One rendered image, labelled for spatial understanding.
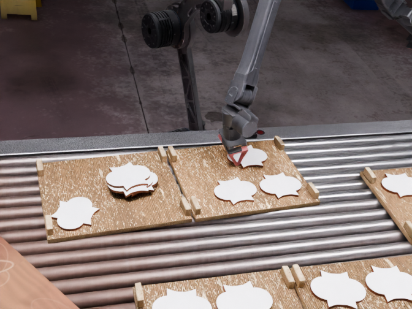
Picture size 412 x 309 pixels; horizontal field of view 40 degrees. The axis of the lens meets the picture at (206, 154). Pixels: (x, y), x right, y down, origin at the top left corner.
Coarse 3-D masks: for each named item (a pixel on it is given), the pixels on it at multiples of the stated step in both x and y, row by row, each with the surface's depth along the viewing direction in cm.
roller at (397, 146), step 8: (368, 144) 212; (376, 144) 212; (384, 144) 213; (392, 144) 214; (400, 144) 214; (408, 144) 215; (288, 152) 203; (296, 152) 203; (304, 152) 204; (312, 152) 205; (320, 152) 205; (328, 152) 206; (336, 152) 207; (344, 152) 208; (352, 152) 209; (360, 152) 210; (368, 152) 211; (168, 160) 192; (0, 168) 179; (8, 168) 179; (16, 168) 180; (24, 168) 180; (32, 168) 181; (0, 176) 178
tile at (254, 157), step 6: (252, 150) 196; (258, 150) 196; (228, 156) 191; (234, 156) 192; (246, 156) 192; (252, 156) 193; (258, 156) 193; (264, 156) 194; (246, 162) 190; (252, 162) 190; (258, 162) 190
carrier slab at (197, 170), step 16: (256, 144) 201; (272, 144) 202; (192, 160) 190; (208, 160) 191; (224, 160) 192; (272, 160) 194; (288, 160) 195; (176, 176) 183; (192, 176) 183; (208, 176) 184; (224, 176) 184; (240, 176) 185; (256, 176) 186; (288, 176) 188; (192, 192) 176; (208, 192) 177; (256, 192) 179; (304, 192) 182; (192, 208) 170; (208, 208) 171; (224, 208) 171; (240, 208) 172; (256, 208) 173; (272, 208) 174; (288, 208) 176
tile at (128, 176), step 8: (112, 168) 174; (120, 168) 175; (128, 168) 175; (136, 168) 176; (144, 168) 176; (112, 176) 171; (120, 176) 172; (128, 176) 172; (136, 176) 172; (144, 176) 173; (112, 184) 168; (120, 184) 169; (128, 184) 169; (136, 184) 169; (144, 184) 170
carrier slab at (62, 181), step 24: (48, 168) 179; (72, 168) 180; (96, 168) 181; (168, 168) 185; (48, 192) 169; (72, 192) 171; (96, 192) 172; (168, 192) 175; (96, 216) 163; (120, 216) 164; (144, 216) 165; (168, 216) 166; (48, 240) 154
